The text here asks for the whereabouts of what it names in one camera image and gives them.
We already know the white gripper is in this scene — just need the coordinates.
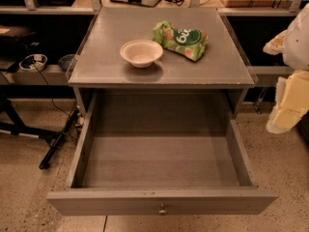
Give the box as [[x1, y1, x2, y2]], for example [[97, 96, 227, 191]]
[[263, 4, 309, 134]]

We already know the green rice chip bag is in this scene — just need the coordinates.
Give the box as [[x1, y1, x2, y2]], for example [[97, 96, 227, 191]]
[[153, 21, 208, 62]]

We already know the white paper bowl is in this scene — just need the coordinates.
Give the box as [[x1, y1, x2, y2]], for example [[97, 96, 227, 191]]
[[120, 40, 163, 68]]

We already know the open grey top drawer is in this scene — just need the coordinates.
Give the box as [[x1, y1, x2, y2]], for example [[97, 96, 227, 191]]
[[47, 91, 277, 216]]

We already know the metal drawer knob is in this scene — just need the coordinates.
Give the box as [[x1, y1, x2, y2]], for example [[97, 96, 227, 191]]
[[158, 203, 167, 216]]

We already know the grey cabinet with top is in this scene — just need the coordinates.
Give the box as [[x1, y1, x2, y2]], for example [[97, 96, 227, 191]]
[[69, 8, 257, 112]]

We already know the black bag on shelf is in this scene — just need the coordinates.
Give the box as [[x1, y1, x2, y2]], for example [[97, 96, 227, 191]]
[[0, 25, 36, 48]]

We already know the dark grey bowl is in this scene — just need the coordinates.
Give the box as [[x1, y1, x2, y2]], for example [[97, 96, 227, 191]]
[[58, 54, 75, 71]]

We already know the black metal stand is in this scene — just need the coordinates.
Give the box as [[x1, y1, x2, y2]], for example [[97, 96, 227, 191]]
[[0, 94, 78, 169]]

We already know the grey shelf rail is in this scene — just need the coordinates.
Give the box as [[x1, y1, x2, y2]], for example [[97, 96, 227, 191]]
[[0, 65, 68, 86]]

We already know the white bowl with cable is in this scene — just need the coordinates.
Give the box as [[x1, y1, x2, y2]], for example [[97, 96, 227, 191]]
[[19, 54, 47, 72]]

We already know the black cable on floor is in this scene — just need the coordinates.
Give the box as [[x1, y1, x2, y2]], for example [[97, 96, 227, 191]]
[[30, 59, 71, 118]]

